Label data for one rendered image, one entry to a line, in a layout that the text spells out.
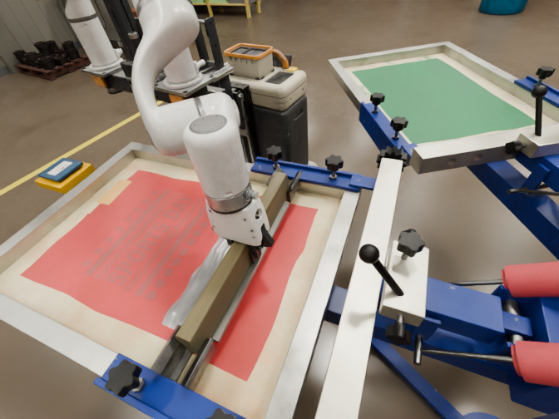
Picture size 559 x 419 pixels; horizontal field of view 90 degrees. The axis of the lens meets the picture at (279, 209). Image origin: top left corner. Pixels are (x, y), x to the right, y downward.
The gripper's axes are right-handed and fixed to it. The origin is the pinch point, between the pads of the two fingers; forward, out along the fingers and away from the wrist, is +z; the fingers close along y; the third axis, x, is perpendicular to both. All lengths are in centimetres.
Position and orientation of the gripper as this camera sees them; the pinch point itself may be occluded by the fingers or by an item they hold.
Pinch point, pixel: (246, 249)
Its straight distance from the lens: 58.3
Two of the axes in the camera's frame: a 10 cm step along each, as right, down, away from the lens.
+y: -9.2, -2.1, 3.2
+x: -3.7, 7.0, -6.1
